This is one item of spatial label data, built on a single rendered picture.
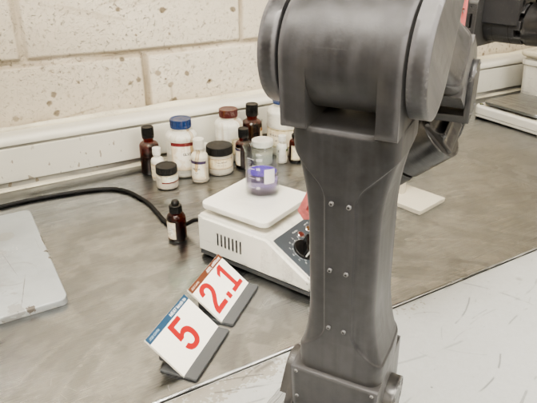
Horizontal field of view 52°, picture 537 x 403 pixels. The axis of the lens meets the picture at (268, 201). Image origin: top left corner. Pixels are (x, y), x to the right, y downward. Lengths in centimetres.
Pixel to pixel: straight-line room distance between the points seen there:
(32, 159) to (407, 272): 71
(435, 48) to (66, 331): 58
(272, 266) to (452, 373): 26
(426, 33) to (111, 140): 93
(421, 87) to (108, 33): 93
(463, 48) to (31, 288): 61
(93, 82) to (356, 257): 89
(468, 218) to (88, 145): 72
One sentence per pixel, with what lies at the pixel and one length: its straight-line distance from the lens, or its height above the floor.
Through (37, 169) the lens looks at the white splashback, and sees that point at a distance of 114.
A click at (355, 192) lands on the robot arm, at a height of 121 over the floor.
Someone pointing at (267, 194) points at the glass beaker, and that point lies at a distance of 81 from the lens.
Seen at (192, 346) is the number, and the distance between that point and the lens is 66.
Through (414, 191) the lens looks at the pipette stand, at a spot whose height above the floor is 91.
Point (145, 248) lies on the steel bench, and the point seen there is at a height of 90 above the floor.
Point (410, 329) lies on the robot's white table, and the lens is 72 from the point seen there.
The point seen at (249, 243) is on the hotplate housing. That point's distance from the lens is 76.
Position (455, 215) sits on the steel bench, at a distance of 101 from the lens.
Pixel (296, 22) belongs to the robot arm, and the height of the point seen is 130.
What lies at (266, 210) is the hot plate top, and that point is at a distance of 78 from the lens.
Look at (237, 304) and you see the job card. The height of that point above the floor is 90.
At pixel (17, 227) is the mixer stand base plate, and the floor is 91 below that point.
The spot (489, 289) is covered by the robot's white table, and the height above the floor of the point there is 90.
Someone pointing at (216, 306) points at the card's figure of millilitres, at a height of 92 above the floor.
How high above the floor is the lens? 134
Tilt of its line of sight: 26 degrees down
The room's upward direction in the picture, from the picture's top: straight up
